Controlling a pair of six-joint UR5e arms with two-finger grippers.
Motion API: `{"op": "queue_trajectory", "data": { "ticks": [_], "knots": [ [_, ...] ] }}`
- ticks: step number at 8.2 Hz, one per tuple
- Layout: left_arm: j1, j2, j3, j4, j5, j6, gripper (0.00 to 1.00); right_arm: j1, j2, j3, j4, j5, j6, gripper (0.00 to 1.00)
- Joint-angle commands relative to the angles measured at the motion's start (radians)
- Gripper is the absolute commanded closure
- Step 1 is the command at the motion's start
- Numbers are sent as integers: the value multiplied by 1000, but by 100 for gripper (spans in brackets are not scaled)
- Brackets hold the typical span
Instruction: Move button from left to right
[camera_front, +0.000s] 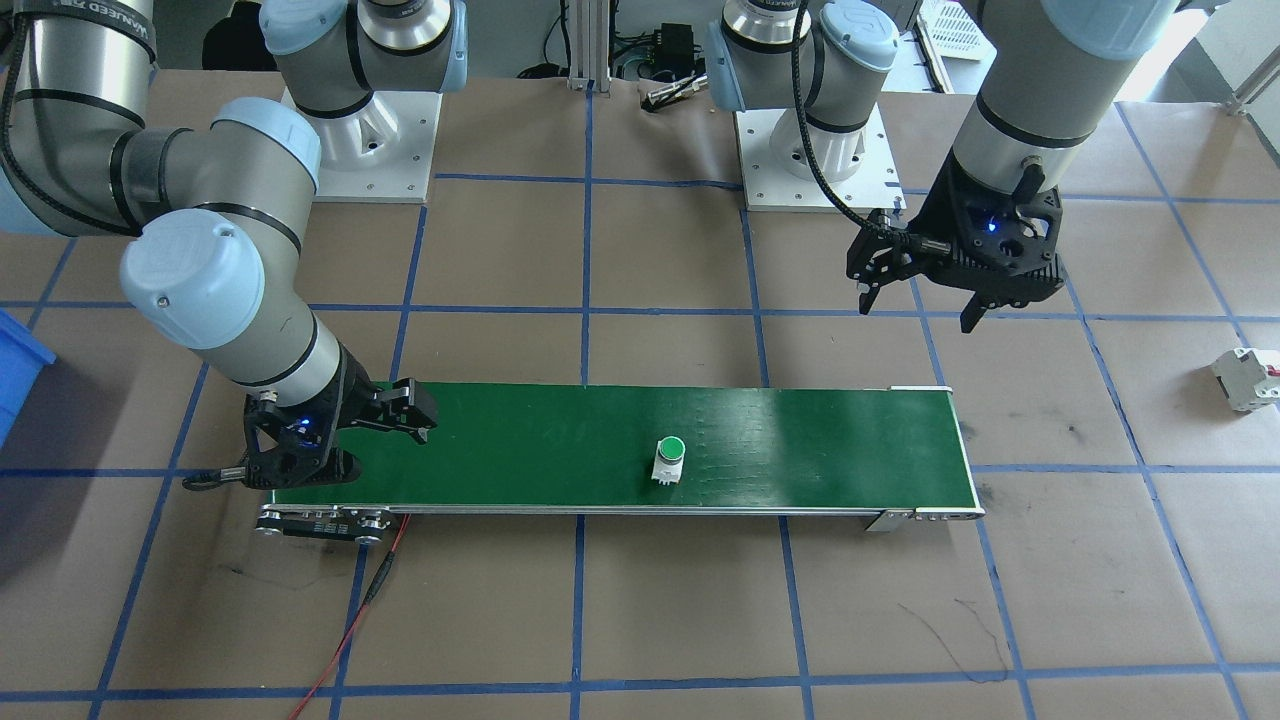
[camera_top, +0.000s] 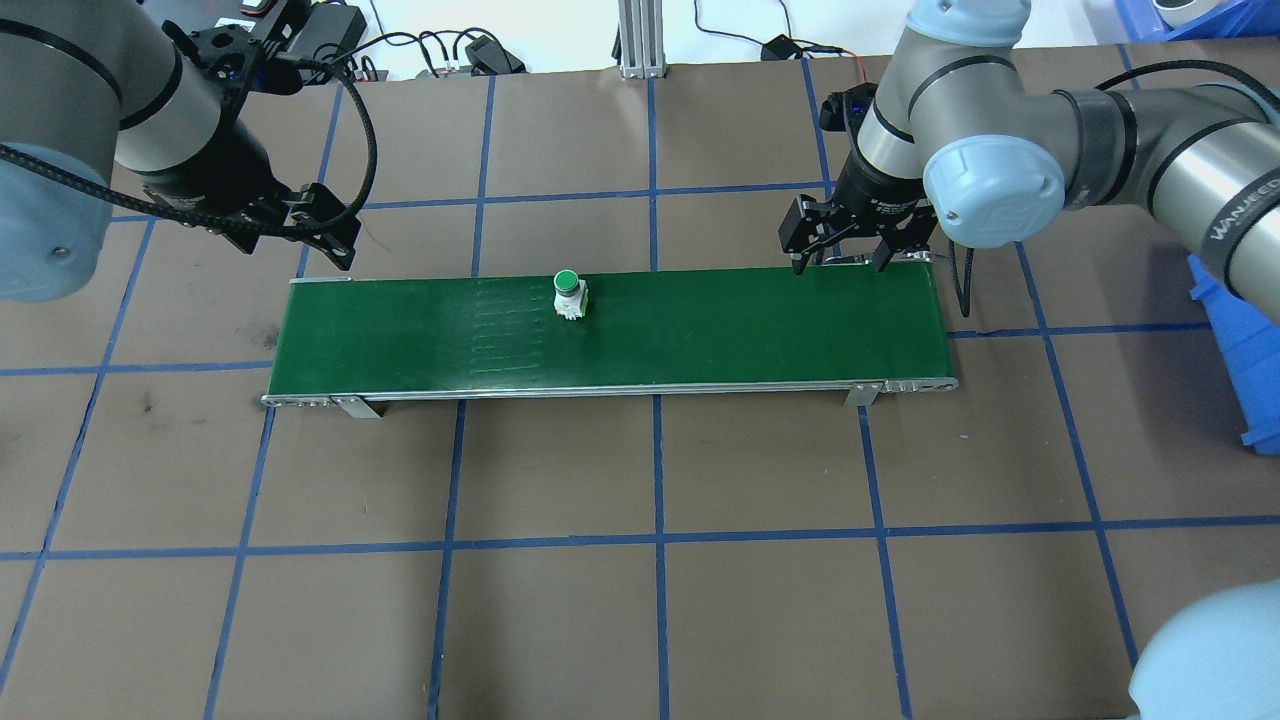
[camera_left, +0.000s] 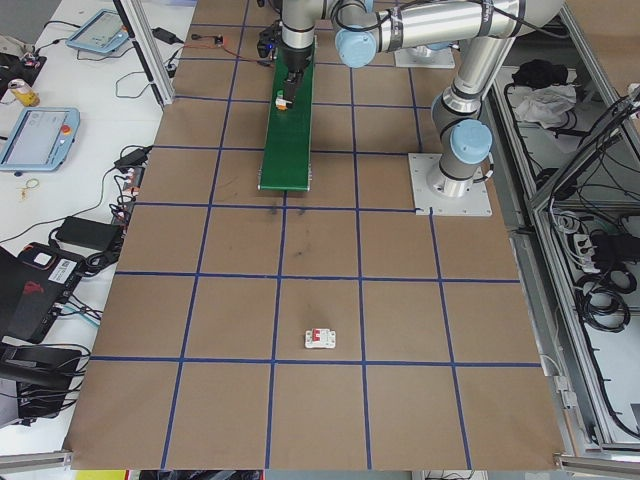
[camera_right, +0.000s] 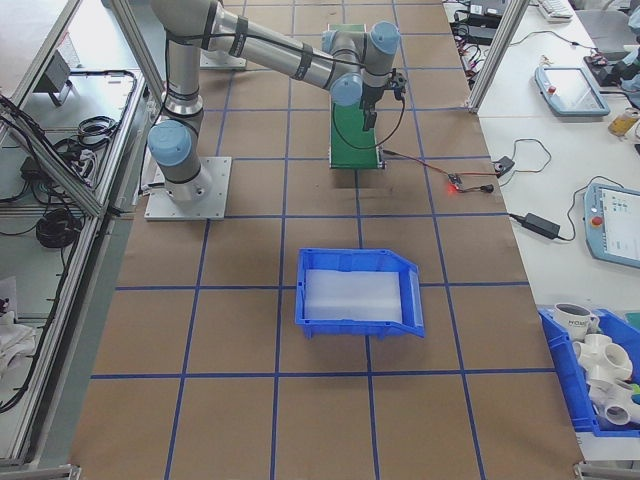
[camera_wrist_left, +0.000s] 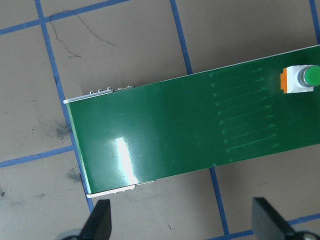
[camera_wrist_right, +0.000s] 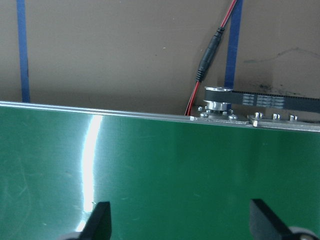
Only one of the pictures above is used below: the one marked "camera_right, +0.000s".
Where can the V-shaped metal bar frame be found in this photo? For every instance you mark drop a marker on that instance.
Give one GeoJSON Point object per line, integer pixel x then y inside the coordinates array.
{"type": "Point", "coordinates": [75, 192]}

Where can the white PVC pipe fitting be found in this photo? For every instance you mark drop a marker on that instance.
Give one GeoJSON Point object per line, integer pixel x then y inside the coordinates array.
{"type": "Point", "coordinates": [615, 410]}
{"type": "Point", "coordinates": [600, 355]}

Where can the green conveyor belt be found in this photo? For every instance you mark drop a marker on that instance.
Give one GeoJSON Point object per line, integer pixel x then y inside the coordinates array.
{"type": "Point", "coordinates": [350, 125]}

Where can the black barrel jack plug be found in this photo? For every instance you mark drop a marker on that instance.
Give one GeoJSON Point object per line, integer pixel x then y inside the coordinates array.
{"type": "Point", "coordinates": [484, 188]}

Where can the blue open-front plastic bin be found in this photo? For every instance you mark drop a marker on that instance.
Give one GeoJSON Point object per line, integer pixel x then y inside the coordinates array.
{"type": "Point", "coordinates": [360, 330]}

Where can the aluminium camera post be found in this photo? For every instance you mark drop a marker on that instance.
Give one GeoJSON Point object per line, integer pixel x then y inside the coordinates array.
{"type": "Point", "coordinates": [495, 55]}

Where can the small circuit board red LED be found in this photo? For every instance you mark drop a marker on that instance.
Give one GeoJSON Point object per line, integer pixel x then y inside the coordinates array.
{"type": "Point", "coordinates": [454, 179]}

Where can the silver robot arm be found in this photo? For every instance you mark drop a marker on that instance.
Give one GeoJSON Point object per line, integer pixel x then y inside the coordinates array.
{"type": "Point", "coordinates": [270, 50]}

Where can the small black switch box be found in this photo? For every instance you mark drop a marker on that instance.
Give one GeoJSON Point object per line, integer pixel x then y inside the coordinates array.
{"type": "Point", "coordinates": [504, 165]}

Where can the power strip with red switches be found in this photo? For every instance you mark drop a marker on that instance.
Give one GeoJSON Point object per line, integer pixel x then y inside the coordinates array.
{"type": "Point", "coordinates": [472, 57]}

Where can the large blue storage bin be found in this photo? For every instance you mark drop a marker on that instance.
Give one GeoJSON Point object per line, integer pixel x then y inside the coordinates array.
{"type": "Point", "coordinates": [562, 370]}

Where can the white mug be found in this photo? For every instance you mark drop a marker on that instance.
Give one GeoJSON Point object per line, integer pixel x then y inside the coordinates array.
{"type": "Point", "coordinates": [572, 320]}

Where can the slim black power adapter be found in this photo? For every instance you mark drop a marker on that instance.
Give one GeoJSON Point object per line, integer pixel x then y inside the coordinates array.
{"type": "Point", "coordinates": [542, 225]}

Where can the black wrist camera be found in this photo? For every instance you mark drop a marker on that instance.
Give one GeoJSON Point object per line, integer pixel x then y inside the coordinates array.
{"type": "Point", "coordinates": [398, 82]}

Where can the white square base plate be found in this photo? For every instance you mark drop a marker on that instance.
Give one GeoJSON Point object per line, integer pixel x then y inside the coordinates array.
{"type": "Point", "coordinates": [225, 61]}
{"type": "Point", "coordinates": [215, 200]}

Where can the white keyboard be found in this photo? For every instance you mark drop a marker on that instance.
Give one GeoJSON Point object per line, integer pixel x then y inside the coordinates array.
{"type": "Point", "coordinates": [555, 9]}

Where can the black pad with pink clips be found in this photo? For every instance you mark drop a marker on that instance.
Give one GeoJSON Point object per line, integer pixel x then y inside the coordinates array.
{"type": "Point", "coordinates": [605, 67]}

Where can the aluminium corner bar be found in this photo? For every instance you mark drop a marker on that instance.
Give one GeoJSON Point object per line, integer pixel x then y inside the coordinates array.
{"type": "Point", "coordinates": [40, 472]}
{"type": "Point", "coordinates": [610, 472]}

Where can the black box on stand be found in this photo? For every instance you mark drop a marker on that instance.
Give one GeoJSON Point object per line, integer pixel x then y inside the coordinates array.
{"type": "Point", "coordinates": [52, 75]}

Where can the blue teach pendant tablet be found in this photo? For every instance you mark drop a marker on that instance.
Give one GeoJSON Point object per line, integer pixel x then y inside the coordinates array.
{"type": "Point", "coordinates": [575, 92]}
{"type": "Point", "coordinates": [620, 225]}

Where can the white crumpled cloth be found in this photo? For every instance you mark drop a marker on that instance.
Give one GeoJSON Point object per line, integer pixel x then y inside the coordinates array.
{"type": "Point", "coordinates": [15, 330]}

